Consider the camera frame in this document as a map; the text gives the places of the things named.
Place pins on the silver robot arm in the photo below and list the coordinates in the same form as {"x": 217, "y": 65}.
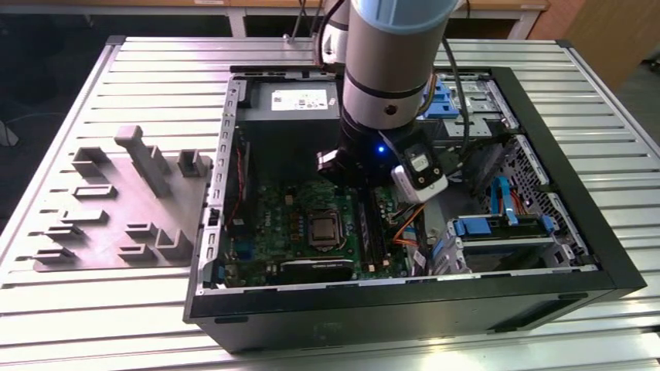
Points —
{"x": 392, "y": 58}

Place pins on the grey power supply unit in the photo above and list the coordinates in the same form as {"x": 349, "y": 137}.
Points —
{"x": 279, "y": 147}

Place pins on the silver CPU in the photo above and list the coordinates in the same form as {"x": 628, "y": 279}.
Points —
{"x": 324, "y": 228}

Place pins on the green Dell motherboard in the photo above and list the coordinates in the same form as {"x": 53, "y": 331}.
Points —
{"x": 279, "y": 201}

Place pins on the white power supply label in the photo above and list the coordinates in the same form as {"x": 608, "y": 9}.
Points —
{"x": 299, "y": 100}

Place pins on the CPU socket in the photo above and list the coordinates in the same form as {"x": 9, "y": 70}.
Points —
{"x": 324, "y": 244}

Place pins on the blue drive caddy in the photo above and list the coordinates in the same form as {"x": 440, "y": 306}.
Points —
{"x": 443, "y": 104}

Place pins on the hard disk in blue carrier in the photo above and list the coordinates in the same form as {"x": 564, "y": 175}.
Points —
{"x": 475, "y": 226}

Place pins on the black graphics card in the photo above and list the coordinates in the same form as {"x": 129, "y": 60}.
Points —
{"x": 316, "y": 270}

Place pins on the metal drive cage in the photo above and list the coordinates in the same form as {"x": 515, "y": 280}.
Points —
{"x": 484, "y": 104}

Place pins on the metal disk bay cage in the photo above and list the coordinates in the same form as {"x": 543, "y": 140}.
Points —
{"x": 448, "y": 259}

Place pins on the black PC tower case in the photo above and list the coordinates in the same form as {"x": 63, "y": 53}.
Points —
{"x": 360, "y": 320}

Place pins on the grey parts rack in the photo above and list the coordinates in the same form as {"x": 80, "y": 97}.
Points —
{"x": 133, "y": 193}

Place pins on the wooden workbench white legs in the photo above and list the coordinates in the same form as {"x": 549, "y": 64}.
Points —
{"x": 237, "y": 19}

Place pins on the wooden cabinet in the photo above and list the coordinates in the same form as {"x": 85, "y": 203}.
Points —
{"x": 608, "y": 38}

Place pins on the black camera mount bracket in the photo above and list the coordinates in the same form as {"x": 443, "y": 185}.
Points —
{"x": 412, "y": 148}

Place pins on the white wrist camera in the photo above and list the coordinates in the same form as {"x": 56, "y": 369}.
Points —
{"x": 428, "y": 189}

